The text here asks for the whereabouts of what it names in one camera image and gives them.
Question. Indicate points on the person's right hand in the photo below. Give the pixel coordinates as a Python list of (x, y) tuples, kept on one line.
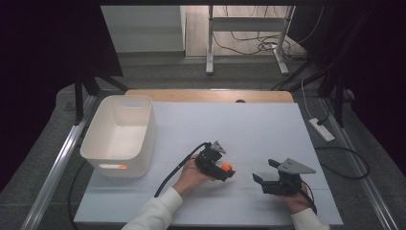
[(297, 202)]

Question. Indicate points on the white cabinet panel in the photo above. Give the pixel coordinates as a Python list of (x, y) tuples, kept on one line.
[(143, 28)]

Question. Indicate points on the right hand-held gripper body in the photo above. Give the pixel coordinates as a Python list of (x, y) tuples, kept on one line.
[(287, 182)]

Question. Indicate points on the white metal stand frame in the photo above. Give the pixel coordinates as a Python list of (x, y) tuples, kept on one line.
[(210, 41)]

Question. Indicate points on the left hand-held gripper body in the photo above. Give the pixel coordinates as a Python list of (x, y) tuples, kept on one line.
[(207, 159)]

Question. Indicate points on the black metal stand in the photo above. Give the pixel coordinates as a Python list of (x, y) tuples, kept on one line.
[(339, 96)]

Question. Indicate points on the aluminium rail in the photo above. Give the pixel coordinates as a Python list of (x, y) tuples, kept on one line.
[(54, 172), (367, 185)]

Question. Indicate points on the white plastic storage bin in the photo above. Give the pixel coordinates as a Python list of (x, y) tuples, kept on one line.
[(121, 137)]

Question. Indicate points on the black tripod stand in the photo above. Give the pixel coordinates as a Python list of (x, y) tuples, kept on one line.
[(78, 102)]

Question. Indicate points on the white power strip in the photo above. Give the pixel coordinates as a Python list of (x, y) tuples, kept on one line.
[(321, 129)]

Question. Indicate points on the white board on table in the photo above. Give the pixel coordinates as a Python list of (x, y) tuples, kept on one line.
[(249, 127)]

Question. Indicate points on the wooden table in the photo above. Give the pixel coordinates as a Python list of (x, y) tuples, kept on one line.
[(207, 96)]

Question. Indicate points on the person's left hand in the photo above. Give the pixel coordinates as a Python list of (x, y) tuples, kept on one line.
[(190, 177)]

